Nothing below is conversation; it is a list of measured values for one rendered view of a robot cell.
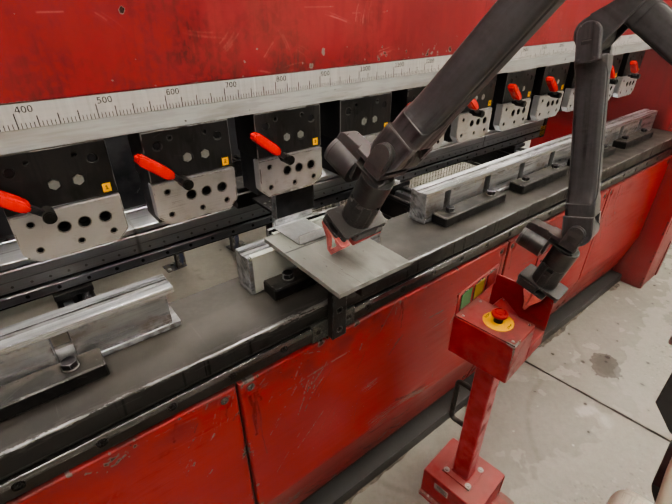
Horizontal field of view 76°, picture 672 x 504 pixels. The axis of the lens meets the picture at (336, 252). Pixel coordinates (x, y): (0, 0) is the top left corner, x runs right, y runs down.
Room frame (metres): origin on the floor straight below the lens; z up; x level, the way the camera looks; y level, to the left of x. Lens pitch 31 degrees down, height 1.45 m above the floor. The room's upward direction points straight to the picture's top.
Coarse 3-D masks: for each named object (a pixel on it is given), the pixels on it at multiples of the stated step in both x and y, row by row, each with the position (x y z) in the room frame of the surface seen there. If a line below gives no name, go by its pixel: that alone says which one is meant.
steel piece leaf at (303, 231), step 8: (288, 224) 0.88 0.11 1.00; (296, 224) 0.88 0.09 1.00; (304, 224) 0.88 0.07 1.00; (312, 224) 0.88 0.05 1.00; (280, 232) 0.84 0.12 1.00; (288, 232) 0.84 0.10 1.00; (296, 232) 0.84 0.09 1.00; (304, 232) 0.84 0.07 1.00; (312, 232) 0.80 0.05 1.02; (320, 232) 0.81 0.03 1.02; (296, 240) 0.80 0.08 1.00; (304, 240) 0.79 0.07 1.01; (312, 240) 0.80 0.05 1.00
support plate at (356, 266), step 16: (320, 224) 0.88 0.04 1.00; (272, 240) 0.81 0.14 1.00; (288, 240) 0.81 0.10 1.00; (368, 240) 0.81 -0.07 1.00; (288, 256) 0.74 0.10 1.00; (304, 256) 0.74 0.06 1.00; (320, 256) 0.74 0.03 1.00; (336, 256) 0.74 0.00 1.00; (352, 256) 0.74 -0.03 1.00; (368, 256) 0.74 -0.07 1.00; (384, 256) 0.74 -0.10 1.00; (400, 256) 0.74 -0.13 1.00; (320, 272) 0.68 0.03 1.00; (336, 272) 0.68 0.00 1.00; (352, 272) 0.68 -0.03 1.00; (368, 272) 0.68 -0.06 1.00; (384, 272) 0.68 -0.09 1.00; (336, 288) 0.63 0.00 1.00; (352, 288) 0.63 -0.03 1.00
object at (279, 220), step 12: (288, 192) 0.87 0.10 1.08; (300, 192) 0.89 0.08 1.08; (312, 192) 0.91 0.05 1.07; (276, 204) 0.85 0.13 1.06; (288, 204) 0.87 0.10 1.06; (300, 204) 0.89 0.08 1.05; (312, 204) 0.91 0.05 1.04; (276, 216) 0.85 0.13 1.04; (288, 216) 0.88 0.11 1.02; (300, 216) 0.90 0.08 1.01
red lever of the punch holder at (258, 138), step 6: (252, 138) 0.76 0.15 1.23; (258, 138) 0.75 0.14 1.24; (264, 138) 0.76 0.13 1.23; (258, 144) 0.76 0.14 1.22; (264, 144) 0.76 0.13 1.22; (270, 144) 0.77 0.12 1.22; (270, 150) 0.77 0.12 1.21; (276, 150) 0.77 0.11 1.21; (282, 156) 0.79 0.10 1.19; (288, 156) 0.79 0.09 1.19; (288, 162) 0.78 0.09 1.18
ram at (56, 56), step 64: (0, 0) 0.60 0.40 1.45; (64, 0) 0.64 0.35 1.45; (128, 0) 0.69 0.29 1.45; (192, 0) 0.74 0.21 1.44; (256, 0) 0.81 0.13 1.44; (320, 0) 0.89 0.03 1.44; (384, 0) 0.99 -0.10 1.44; (448, 0) 1.11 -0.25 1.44; (576, 0) 1.47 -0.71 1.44; (0, 64) 0.58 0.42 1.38; (64, 64) 0.63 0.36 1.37; (128, 64) 0.68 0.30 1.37; (192, 64) 0.73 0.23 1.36; (256, 64) 0.80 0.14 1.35; (320, 64) 0.89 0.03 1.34; (512, 64) 1.30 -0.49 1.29; (64, 128) 0.61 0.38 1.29; (128, 128) 0.66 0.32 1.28
